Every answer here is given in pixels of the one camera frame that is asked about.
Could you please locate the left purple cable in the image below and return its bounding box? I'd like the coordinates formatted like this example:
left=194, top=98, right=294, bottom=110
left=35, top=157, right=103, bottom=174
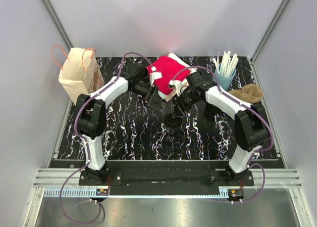
left=59, top=51, right=156, bottom=225

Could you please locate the purple cable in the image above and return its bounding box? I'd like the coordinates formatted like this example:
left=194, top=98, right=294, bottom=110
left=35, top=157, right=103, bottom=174
left=59, top=51, right=156, bottom=225
left=172, top=66, right=274, bottom=203

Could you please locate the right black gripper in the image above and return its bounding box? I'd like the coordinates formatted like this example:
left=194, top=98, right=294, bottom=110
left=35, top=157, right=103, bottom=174
left=171, top=91, right=201, bottom=119

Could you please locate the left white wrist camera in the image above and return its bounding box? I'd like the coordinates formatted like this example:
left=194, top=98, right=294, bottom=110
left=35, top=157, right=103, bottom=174
left=150, top=66, right=162, bottom=87

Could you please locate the aluminium frame rail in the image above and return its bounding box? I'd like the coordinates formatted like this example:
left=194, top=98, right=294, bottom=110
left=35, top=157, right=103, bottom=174
left=24, top=168, right=317, bottom=227

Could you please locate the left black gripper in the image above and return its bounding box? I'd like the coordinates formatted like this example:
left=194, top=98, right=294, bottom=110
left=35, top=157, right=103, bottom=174
left=129, top=82, right=163, bottom=110

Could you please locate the stack of napkins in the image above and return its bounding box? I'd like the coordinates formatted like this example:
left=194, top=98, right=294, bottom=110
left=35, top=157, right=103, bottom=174
left=158, top=52, right=200, bottom=102

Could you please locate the blue straw holder cup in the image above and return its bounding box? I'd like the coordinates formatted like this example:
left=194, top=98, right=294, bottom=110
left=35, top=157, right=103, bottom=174
left=212, top=69, right=236, bottom=91

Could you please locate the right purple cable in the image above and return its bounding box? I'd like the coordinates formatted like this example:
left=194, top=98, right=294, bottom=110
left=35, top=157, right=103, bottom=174
left=172, top=66, right=274, bottom=203

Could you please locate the paper takeout bag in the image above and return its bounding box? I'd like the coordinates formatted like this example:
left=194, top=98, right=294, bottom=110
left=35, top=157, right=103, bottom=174
left=52, top=44, right=105, bottom=104

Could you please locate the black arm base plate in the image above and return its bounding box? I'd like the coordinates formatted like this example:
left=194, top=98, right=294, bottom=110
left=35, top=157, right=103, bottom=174
left=79, top=160, right=254, bottom=197

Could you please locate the bottom cardboard cup carrier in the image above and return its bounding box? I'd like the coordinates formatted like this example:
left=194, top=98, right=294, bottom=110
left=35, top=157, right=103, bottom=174
left=228, top=84, right=264, bottom=104

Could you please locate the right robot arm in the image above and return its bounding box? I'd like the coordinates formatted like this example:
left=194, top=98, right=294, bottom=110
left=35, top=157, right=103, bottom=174
left=165, top=72, right=272, bottom=186

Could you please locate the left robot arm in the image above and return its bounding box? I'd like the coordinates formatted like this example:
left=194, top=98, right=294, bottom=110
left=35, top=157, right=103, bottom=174
left=74, top=64, right=162, bottom=185

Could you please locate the black coffee cup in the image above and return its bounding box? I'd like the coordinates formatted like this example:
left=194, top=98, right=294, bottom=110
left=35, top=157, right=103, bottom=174
left=164, top=116, right=182, bottom=135
left=136, top=67, right=150, bottom=83

